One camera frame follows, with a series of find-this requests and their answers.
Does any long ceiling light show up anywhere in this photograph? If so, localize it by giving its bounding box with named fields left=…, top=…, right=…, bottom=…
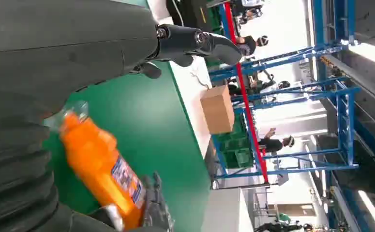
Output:
left=347, top=41, right=375, bottom=71
left=357, top=190, right=375, bottom=232

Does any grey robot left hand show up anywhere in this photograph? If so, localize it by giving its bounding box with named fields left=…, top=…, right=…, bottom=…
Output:
left=0, top=0, right=243, bottom=122

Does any green crates stack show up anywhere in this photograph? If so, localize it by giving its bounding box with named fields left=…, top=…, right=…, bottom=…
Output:
left=217, top=115, right=256, bottom=170

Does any black carrying case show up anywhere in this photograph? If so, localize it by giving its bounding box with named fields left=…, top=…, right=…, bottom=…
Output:
left=166, top=0, right=214, bottom=33

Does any brown cardboard box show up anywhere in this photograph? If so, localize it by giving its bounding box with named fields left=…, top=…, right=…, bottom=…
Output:
left=200, top=85, right=235, bottom=135

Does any blue metal rack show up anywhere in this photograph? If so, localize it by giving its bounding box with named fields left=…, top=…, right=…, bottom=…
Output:
left=208, top=0, right=361, bottom=180

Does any large white side table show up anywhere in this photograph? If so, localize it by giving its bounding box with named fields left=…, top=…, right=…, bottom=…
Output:
left=201, top=188, right=255, bottom=232

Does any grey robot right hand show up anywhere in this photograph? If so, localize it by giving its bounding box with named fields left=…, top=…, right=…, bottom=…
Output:
left=141, top=172, right=175, bottom=232

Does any green table mat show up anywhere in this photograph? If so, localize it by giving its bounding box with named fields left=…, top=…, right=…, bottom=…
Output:
left=43, top=0, right=212, bottom=232

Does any person with headset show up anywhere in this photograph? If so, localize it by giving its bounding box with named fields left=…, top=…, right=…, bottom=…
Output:
left=258, top=128, right=296, bottom=154
left=235, top=34, right=270, bottom=58
left=228, top=71, right=291, bottom=97

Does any orange drink bottle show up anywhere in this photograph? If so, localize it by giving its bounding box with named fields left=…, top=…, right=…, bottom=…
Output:
left=43, top=101, right=147, bottom=232

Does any red pole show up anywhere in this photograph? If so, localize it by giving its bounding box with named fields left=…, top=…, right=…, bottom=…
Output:
left=224, top=1, right=270, bottom=184

